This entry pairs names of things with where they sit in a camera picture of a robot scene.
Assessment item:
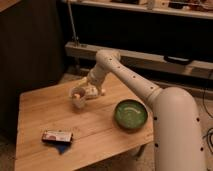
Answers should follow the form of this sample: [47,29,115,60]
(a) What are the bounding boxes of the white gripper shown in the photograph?
[75,69,106,99]

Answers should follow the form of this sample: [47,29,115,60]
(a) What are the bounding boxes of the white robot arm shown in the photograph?
[85,49,207,171]

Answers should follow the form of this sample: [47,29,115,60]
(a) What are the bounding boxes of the green ceramic bowl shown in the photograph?
[114,99,148,130]

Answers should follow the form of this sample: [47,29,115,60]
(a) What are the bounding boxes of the small white plastic bottle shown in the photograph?
[84,86,107,100]

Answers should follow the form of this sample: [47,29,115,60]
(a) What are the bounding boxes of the wooden table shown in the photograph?
[15,74,153,171]

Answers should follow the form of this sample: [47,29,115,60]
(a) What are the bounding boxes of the red and white snack packet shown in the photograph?
[41,130,73,144]

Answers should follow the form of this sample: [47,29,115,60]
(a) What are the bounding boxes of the blue cloth piece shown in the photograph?
[55,144,71,155]

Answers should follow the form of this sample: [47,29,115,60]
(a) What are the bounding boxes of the metal stand pole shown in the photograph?
[67,0,79,46]

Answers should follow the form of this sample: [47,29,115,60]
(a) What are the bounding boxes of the upper wooden shelf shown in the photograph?
[61,0,213,20]

